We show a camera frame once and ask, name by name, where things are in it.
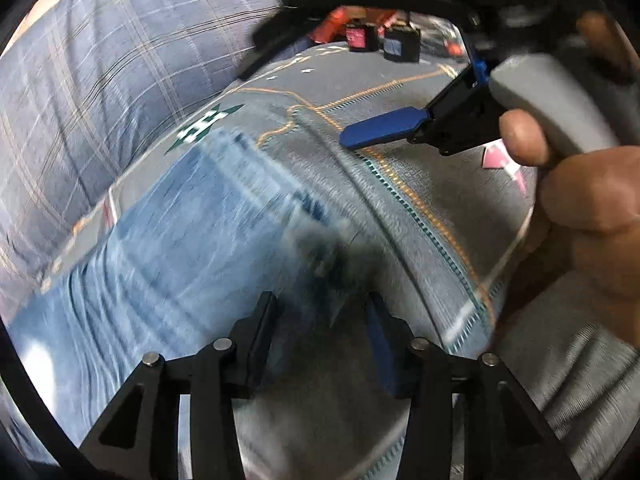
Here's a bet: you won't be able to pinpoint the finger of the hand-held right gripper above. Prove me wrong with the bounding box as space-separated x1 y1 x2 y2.
339 62 504 157
238 0 321 82

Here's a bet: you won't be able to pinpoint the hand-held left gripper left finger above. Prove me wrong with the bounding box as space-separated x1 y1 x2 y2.
79 291 279 480

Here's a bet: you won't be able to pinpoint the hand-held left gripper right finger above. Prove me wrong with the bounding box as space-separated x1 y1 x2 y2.
364 292 582 480

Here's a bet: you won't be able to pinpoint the blue denim pants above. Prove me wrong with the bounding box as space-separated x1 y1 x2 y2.
9 127 386 463

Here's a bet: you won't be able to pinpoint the person's right hand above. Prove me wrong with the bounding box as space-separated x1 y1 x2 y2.
499 9 640 356

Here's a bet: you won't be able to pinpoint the orange object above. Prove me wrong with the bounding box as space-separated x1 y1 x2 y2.
309 6 352 44

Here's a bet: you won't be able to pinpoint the black box blue label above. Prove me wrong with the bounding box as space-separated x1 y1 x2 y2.
382 24 422 64

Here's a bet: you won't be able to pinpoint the black box red label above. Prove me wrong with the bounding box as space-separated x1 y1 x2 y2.
345 18 380 54

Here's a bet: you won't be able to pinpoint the grey printed blanket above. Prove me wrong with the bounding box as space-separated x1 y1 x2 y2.
40 40 543 480

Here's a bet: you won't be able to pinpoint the blue plaid bedsheet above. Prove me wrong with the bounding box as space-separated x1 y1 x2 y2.
0 0 303 313

